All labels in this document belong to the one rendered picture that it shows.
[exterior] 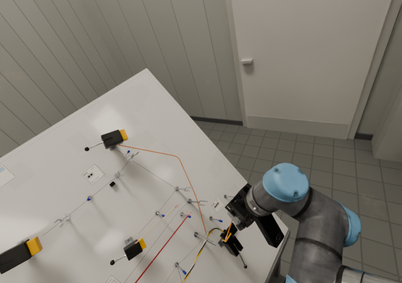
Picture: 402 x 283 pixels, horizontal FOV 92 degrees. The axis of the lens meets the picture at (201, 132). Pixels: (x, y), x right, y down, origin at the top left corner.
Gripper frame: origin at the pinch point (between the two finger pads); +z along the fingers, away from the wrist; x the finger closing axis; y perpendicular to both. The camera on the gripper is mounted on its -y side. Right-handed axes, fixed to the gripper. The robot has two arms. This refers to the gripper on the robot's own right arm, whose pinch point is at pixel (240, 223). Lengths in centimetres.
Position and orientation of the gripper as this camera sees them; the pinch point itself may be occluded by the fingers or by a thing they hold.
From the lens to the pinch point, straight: 72.7
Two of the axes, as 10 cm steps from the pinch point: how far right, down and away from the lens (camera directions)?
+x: -7.0, 5.0, -5.1
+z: -1.7, 5.8, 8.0
